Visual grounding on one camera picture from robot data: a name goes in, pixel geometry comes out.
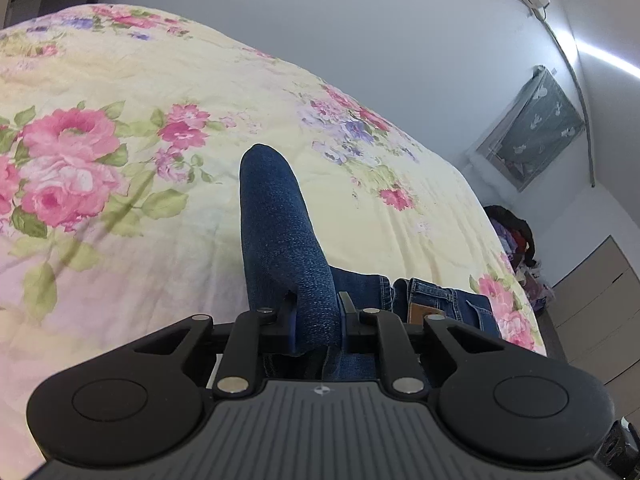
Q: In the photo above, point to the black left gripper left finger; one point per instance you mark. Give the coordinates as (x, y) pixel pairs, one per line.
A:
(281, 329)

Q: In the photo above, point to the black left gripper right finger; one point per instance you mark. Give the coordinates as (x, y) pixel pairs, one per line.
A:
(360, 328)

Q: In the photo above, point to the blue denim jeans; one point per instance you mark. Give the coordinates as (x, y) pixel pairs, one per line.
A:
(285, 268)

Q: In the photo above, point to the pile of mixed clothes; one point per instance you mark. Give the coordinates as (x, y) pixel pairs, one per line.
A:
(517, 240)

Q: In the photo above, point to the beige wardrobe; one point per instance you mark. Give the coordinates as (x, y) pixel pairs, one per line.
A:
(595, 313)

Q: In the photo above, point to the floral yellow bed quilt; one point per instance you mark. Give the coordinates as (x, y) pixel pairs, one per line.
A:
(122, 131)

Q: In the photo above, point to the green patterned window curtain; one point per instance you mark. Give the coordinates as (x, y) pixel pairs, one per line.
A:
(541, 123)

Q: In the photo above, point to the air conditioner pipe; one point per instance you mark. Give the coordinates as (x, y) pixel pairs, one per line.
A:
(565, 45)

